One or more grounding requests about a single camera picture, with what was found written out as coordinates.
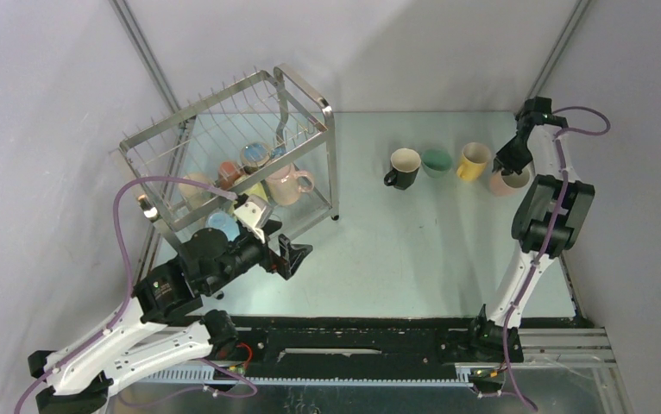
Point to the blue-rimmed cup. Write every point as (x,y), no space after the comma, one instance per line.
(256,155)

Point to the large pink mug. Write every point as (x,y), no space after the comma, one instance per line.
(287,185)

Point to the orange-red cup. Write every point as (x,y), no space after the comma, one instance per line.
(228,174)

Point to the mint green mug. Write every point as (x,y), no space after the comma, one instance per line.
(436,163)

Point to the yellow mug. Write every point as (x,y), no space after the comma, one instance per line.
(474,158)

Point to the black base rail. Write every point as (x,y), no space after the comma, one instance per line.
(351,349)

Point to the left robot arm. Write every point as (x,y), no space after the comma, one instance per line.
(83,376)

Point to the yellow-green mug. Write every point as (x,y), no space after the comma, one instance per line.
(257,189)

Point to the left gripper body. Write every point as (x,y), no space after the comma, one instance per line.
(247,252)

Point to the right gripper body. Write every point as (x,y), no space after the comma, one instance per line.
(515,156)

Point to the light blue mug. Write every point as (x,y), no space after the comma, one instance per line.
(224,222)

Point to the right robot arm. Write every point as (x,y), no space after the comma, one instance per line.
(547,222)

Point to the cream decorated mug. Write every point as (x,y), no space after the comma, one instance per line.
(195,196)

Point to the steel two-tier dish rack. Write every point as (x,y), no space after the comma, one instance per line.
(277,107)

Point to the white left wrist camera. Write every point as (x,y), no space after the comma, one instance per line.
(253,212)

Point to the pink faceted mug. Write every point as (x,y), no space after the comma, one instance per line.
(503,185)

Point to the black mug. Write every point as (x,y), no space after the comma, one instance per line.
(405,164)

